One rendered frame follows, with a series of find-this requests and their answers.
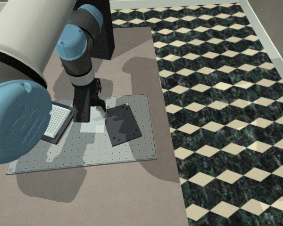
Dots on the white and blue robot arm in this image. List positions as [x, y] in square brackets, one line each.
[30, 30]

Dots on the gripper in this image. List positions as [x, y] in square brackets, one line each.
[95, 100]

